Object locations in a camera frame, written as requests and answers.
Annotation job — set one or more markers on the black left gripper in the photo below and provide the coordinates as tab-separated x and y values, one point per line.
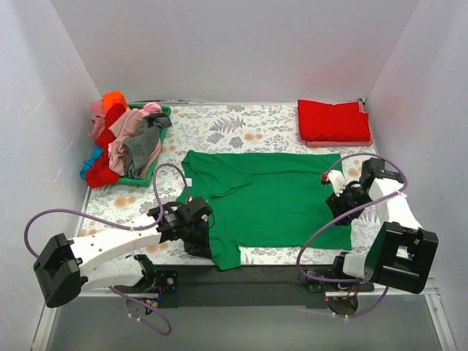
199	239

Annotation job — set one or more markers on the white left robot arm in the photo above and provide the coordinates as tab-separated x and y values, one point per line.
66	267

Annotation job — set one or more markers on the crumpled red t shirt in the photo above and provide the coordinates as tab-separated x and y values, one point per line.
101	174

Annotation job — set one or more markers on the blue t shirt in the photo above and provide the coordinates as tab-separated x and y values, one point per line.
89	163

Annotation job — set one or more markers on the folded red t shirt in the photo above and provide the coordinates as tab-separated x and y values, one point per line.
332	120

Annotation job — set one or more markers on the green t shirt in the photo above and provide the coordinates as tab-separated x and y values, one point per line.
259	199

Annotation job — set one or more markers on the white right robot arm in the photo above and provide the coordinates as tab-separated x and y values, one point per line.
402	253

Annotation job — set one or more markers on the aluminium frame rail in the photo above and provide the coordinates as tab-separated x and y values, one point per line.
254	307

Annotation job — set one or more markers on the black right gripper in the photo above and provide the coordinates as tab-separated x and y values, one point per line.
338	207

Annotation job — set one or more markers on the green laundry basket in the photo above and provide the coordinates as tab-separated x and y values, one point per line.
145	182

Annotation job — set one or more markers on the orange t shirt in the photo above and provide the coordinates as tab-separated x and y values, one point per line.
112	98

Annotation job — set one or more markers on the floral patterned table mat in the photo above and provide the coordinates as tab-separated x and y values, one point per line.
227	129

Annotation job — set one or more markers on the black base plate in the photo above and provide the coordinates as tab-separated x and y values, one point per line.
248	285

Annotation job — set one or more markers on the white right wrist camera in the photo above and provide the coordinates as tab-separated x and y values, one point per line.
336	179

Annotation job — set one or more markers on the grey t shirt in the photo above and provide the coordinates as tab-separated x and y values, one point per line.
145	146

